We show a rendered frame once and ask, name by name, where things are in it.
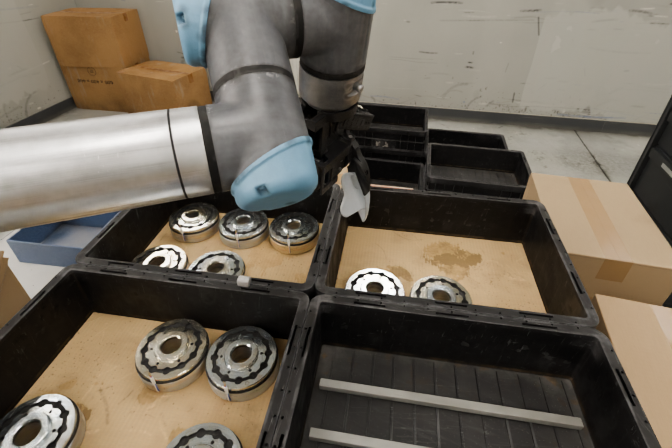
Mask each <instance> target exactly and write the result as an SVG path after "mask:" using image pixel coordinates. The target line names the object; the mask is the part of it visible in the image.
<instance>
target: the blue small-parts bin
mask: <svg viewBox="0 0 672 448"><path fill-rule="evenodd" d="M121 211H122V210H121ZM121 211H116V212H110V213H105V214H99V215H94V216H88V217H83V218H77V219H72V220H66V221H61V222H55V223H50V224H44V225H39V226H33V227H28V228H22V229H20V230H18V231H17V232H16V233H14V234H13V235H12V236H11V237H9V238H8V239H7V240H6V242H7V243H8V245H9V246H10V248H11V250H12V251H13V253H14V254H15V256H16V257H17V259H18V260H19V262H23V263H32V264H41V265H50V266H59V267H67V266H69V265H72V264H77V263H76V261H75V257H76V255H77V254H78V253H79V252H80V251H81V250H82V249H83V248H84V247H85V246H86V245H87V244H88V243H89V242H90V241H91V240H92V239H93V238H94V237H95V236H96V235H98V234H99V233H100V232H101V231H102V230H103V229H104V228H105V227H106V226H107V225H108V224H109V223H110V222H111V221H112V220H113V219H114V218H115V217H116V216H117V215H118V214H119V213H120V212H121Z"/></svg>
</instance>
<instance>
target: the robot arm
mask: <svg viewBox="0 0 672 448"><path fill-rule="evenodd" d="M172 1H173V6H174V12H175V16H176V21H177V26H178V31H179V36H180V41H181V45H182V50H183V54H184V58H185V61H186V62H187V64H189V65H190V66H192V67H204V68H208V72H209V77H210V82H211V86H212V91H213V96H214V101H215V104H208V105H204V106H191V107H182V108H174V109H165V110H156V111H148V112H139V113H130V114H122V115H113V116H105V117H96V118H87V119H79V120H70V121H61V122H53V123H44V124H36V125H27V126H18V127H10V128H1V129H0V232H5V231H11V230H16V229H22V228H28V227H33V226H39V225H44V224H50V223H55V222H61V221H66V220H72V219H77V218H83V217H88V216H94V215H99V214H105V213H110V212H116V211H121V210H127V209H132V208H138V207H143V206H149V205H154V204H160V203H165V202H171V201H177V200H182V199H188V198H193V197H199V196H204V195H210V194H214V193H219V192H226V191H231V194H232V196H234V197H235V201H236V204H237V205H238V206H239V207H240V208H241V209H243V210H246V211H261V210H273V209H278V208H282V207H286V206H289V205H292V204H295V203H298V202H300V201H302V200H304V199H306V198H307V197H309V196H310V195H311V194H312V193H313V192H314V190H315V191H317V190H319V189H320V195H323V194H324V193H325V192H326V191H327V190H328V189H329V188H330V187H331V186H333V185H334V184H335V183H336V182H337V180H338V176H337V175H338V174H339V173H340V172H341V171H342V169H343V168H345V167H346V166H347V165H348V164H349V165H348V166H347V169H348V173H344V174H343V175H342V177H341V186H342V188H343V191H344V197H343V200H342V203H341V206H340V211H341V214H342V216H343V217H349V216H350V215H352V214H354V213H355V212H357V211H358V214H359V216H360V218H361V221H362V222H364V221H365V220H366V218H367V215H368V211H369V204H370V190H371V183H370V171H369V167H368V164H367V162H366V160H365V158H364V157H363V155H362V153H361V150H360V147H359V144H358V143H357V141H356V139H355V135H353V134H351V133H350V130H368V129H369V127H370V125H371V122H372V120H373V118H374V115H373V114H370V113H369V112H368V110H367V109H365V108H363V107H362V106H361V105H358V100H359V99H360V95H361V92H362V91H363V89H364V85H363V84H362V82H363V76H364V70H365V65H366V59H367V53H368V46H369V40H370V34H371V28H372V21H373V15H374V13H375V12H376V0H172ZM299 57H300V60H299V94H300V100H299V96H298V92H297V88H296V84H295V79H294V75H293V72H292V68H291V64H290V60H289V59H295V58H299Z"/></svg>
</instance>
